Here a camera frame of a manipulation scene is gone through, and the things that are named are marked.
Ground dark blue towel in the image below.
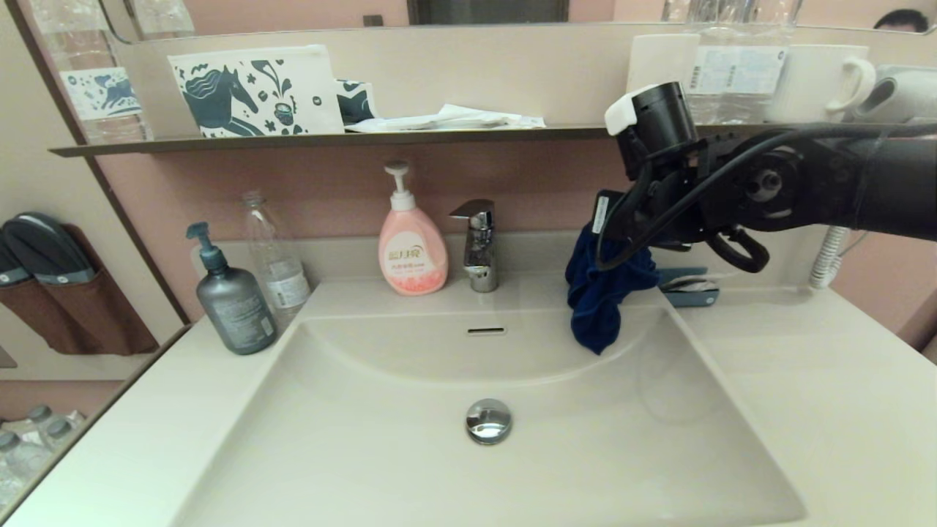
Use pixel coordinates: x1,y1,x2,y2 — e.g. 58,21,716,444
565,220,661,356

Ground chrome faucet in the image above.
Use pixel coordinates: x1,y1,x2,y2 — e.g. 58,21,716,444
449,199,499,294

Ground chrome sink drain stopper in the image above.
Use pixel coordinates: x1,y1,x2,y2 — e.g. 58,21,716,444
465,398,513,446

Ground white ceramic sink basin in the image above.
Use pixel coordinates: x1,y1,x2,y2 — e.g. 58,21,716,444
170,303,806,527

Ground silver sachet packet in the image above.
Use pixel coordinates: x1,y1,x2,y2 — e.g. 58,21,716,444
662,275,736,291

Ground blue soap tray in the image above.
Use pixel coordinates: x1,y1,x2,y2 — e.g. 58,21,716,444
656,266,720,308

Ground clear labelled water bottle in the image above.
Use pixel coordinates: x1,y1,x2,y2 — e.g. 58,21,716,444
684,0,739,124
738,0,790,124

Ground white plastic wrapped packets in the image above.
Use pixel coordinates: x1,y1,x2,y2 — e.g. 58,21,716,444
344,104,546,133

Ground pink hand soap pump bottle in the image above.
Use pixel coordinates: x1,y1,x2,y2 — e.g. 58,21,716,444
378,162,449,296

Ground small dark print pouch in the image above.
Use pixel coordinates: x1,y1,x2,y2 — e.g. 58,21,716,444
335,80,377,126

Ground large white horse print pouch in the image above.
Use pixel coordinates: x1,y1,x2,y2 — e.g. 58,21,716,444
167,45,345,138

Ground empty clear plastic bottle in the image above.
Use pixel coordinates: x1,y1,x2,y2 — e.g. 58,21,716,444
242,192,311,327

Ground grey pump bottle teal pump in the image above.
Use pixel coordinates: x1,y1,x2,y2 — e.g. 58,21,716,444
186,223,278,356

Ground water bottle horse print label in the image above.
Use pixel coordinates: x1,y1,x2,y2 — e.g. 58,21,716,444
28,0,153,144

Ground brown slipper bag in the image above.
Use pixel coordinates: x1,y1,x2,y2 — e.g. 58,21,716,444
0,278,83,356
39,225,159,356

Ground grey slipper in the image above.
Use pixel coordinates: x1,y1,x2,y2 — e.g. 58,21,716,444
0,212,96,285
0,231,32,288

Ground clear capped water bottle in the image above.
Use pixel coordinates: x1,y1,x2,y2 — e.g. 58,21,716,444
45,417,83,457
0,430,52,512
28,405,58,446

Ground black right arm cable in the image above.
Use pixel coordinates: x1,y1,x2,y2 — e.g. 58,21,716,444
594,123,937,274

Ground white handleless cup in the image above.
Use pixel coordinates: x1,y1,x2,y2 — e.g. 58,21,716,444
627,34,701,94

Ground white coiled dryer cord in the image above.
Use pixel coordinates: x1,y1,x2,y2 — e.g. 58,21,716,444
809,225,865,289

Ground white mug with handle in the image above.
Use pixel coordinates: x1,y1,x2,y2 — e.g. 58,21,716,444
767,44,877,124

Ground grey metal wall shelf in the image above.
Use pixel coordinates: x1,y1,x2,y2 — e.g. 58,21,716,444
49,123,937,158

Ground wall mirror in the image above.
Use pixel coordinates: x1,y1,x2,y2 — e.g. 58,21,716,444
99,0,937,35

